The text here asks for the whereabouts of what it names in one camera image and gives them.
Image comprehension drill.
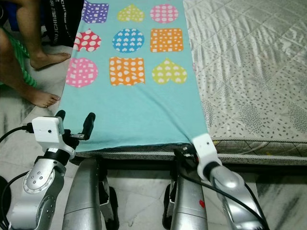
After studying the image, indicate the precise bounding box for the silver robot leg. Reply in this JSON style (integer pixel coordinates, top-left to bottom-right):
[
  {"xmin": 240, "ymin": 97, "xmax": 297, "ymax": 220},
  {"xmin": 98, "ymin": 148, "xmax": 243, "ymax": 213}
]
[
  {"xmin": 162, "ymin": 161, "xmax": 209, "ymax": 230},
  {"xmin": 62, "ymin": 158, "xmax": 119, "ymax": 230}
]

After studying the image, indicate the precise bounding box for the dark bed base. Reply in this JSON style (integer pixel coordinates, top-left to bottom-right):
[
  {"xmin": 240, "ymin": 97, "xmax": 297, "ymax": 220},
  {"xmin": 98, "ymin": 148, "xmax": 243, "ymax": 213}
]
[{"xmin": 77, "ymin": 158, "xmax": 307, "ymax": 182}]

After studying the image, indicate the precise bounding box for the black bag white print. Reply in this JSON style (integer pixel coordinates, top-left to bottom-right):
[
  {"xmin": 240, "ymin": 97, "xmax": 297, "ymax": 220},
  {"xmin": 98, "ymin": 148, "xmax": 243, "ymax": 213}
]
[{"xmin": 42, "ymin": 0, "xmax": 86, "ymax": 47}]

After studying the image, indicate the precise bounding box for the green plastic stool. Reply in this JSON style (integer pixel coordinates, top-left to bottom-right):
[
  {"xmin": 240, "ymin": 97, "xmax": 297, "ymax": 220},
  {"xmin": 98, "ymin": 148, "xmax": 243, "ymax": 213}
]
[{"xmin": 0, "ymin": 26, "xmax": 38, "ymax": 88}]

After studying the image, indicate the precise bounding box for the teal patterned towel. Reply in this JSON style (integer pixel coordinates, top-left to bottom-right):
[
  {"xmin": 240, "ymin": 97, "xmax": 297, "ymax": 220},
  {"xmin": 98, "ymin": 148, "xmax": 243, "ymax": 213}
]
[{"xmin": 58, "ymin": 0, "xmax": 209, "ymax": 153}]

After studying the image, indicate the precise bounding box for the silver right robot leg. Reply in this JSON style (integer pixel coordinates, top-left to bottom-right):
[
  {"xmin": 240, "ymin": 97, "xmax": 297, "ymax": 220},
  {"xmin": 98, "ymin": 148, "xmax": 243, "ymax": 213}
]
[{"xmin": 162, "ymin": 161, "xmax": 209, "ymax": 230}]

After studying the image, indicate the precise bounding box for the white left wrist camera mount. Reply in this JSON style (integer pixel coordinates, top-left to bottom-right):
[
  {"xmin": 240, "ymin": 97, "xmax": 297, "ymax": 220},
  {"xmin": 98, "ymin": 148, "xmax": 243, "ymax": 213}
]
[{"xmin": 32, "ymin": 116, "xmax": 76, "ymax": 158}]

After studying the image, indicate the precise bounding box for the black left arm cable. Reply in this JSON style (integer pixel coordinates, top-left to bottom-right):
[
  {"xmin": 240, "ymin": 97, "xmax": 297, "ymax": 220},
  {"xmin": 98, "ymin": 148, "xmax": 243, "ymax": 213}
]
[{"xmin": 0, "ymin": 124, "xmax": 35, "ymax": 230}]

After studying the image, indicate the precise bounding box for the silver left robot leg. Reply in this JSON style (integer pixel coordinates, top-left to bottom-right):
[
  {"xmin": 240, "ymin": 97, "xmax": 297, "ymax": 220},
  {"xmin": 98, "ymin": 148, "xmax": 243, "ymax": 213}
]
[{"xmin": 62, "ymin": 158, "xmax": 119, "ymax": 230}]

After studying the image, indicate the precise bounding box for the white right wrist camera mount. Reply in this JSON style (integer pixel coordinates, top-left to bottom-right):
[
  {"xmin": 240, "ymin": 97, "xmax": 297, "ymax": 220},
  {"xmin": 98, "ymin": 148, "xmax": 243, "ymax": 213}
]
[{"xmin": 192, "ymin": 133, "xmax": 221, "ymax": 179}]

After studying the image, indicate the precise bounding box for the grey quilted mattress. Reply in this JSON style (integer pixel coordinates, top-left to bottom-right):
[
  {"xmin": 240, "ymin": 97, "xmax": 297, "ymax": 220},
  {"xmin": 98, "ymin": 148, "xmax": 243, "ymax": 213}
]
[{"xmin": 77, "ymin": 0, "xmax": 307, "ymax": 166}]

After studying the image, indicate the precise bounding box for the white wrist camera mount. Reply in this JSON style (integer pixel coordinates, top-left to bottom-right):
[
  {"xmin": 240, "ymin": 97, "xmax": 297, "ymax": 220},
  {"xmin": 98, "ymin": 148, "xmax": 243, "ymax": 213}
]
[
  {"xmin": 192, "ymin": 133, "xmax": 221, "ymax": 179},
  {"xmin": 32, "ymin": 116, "xmax": 76, "ymax": 158}
]

